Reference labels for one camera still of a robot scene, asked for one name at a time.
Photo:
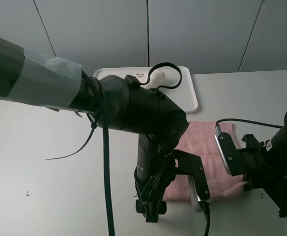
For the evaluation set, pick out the white towel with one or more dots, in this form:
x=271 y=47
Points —
x=157 y=78

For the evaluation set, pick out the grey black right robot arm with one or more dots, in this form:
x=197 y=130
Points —
x=268 y=168

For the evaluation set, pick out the black cable tie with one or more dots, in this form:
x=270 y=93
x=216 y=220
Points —
x=84 y=137

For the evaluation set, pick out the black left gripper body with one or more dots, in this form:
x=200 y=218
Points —
x=153 y=175

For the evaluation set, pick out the pink towel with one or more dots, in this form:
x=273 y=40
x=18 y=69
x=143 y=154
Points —
x=199 y=140

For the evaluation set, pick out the white plastic tray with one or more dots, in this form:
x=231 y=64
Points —
x=184 y=96

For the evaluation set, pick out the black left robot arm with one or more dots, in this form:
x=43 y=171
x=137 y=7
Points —
x=110 y=103

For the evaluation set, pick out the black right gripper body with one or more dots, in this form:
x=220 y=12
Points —
x=266 y=167

